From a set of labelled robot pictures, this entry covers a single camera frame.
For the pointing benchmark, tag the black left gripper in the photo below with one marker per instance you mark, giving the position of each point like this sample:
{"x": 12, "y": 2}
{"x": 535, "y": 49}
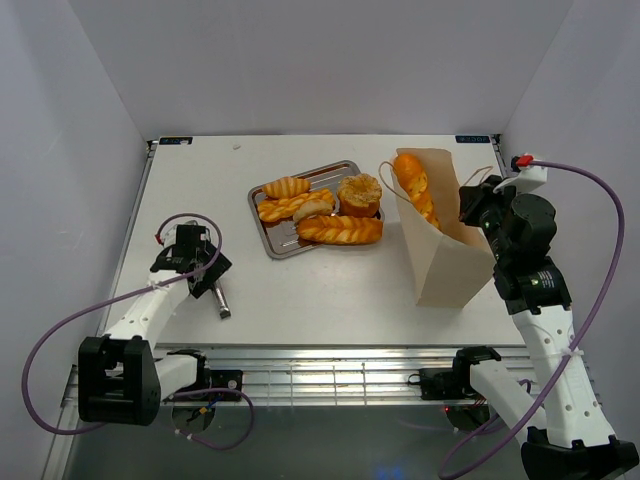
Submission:
{"x": 217, "y": 267}

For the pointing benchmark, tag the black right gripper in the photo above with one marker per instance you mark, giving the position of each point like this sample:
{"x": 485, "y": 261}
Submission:
{"x": 474, "y": 197}

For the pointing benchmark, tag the silver metal tongs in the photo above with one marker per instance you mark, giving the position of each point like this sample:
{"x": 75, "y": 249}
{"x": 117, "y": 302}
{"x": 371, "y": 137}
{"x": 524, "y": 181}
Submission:
{"x": 224, "y": 310}

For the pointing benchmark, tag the cream paper bag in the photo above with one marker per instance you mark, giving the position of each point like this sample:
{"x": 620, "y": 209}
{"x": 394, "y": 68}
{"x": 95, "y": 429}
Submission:
{"x": 451, "y": 265}

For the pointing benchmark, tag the long fake baguette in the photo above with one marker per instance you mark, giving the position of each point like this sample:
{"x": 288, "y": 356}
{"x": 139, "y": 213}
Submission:
{"x": 413, "y": 179}

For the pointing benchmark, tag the round sesame fake bread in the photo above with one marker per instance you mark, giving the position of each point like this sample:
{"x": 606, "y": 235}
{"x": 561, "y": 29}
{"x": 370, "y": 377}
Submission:
{"x": 359, "y": 196}

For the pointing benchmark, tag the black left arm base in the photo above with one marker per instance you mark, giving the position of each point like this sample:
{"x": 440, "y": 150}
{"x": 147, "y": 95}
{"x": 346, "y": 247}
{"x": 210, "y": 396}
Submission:
{"x": 219, "y": 385}

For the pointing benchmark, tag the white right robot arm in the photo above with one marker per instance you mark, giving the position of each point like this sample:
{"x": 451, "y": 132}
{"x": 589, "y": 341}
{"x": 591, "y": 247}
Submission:
{"x": 562, "y": 432}

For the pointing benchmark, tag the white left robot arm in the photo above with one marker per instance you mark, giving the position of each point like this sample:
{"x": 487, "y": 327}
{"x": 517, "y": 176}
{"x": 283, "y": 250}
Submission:
{"x": 119, "y": 380}

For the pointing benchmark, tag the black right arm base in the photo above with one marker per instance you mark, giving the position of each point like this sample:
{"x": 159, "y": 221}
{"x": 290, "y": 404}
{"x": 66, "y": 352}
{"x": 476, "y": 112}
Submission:
{"x": 437, "y": 384}

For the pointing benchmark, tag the twisted fake bread middle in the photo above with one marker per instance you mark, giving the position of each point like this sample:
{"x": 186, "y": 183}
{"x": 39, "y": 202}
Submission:
{"x": 272, "y": 210}

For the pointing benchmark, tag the twisted fake bread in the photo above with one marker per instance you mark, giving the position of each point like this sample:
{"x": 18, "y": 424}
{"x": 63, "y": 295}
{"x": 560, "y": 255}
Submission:
{"x": 272, "y": 210}
{"x": 340, "y": 230}

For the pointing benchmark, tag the small striped fake bread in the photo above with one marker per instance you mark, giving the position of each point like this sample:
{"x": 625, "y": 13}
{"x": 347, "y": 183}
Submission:
{"x": 286, "y": 187}

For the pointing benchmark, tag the pale shell fake bread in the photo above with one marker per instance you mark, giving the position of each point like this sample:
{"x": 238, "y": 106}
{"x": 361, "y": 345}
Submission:
{"x": 311, "y": 208}

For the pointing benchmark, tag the twisted fake bread front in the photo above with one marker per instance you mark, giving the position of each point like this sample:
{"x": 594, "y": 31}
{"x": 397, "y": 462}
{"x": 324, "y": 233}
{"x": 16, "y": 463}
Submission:
{"x": 340, "y": 230}

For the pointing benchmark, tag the silver metal tray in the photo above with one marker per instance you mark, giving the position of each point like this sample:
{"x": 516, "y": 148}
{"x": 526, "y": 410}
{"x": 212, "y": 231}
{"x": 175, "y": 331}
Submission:
{"x": 280, "y": 238}

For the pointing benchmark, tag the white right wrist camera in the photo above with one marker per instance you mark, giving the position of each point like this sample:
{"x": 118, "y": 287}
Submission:
{"x": 528, "y": 178}

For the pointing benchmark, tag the aluminium frame rail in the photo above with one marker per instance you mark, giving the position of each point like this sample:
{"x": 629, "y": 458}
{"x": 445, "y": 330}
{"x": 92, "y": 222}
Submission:
{"x": 333, "y": 376}

